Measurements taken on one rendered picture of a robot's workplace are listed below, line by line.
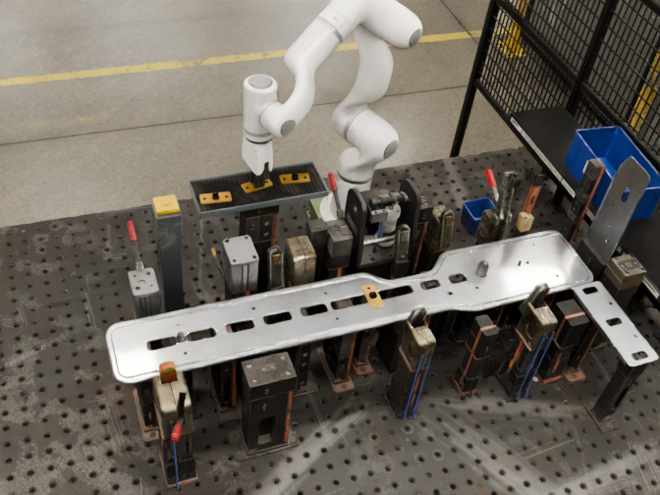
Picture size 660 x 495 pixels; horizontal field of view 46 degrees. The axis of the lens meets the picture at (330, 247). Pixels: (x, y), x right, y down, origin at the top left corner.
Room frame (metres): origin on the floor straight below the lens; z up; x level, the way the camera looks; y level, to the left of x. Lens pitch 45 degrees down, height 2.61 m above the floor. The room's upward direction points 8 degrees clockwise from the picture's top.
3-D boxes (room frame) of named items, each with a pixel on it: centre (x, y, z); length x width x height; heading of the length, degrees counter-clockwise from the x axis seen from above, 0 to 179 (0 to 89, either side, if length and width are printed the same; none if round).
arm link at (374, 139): (1.96, -0.08, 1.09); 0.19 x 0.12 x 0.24; 49
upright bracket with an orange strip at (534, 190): (1.81, -0.58, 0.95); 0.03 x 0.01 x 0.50; 116
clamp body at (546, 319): (1.42, -0.59, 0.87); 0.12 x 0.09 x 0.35; 26
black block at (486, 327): (1.39, -0.45, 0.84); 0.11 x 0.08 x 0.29; 26
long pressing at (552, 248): (1.41, -0.12, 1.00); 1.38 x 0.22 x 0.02; 116
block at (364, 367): (1.44, -0.13, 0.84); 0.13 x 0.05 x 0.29; 26
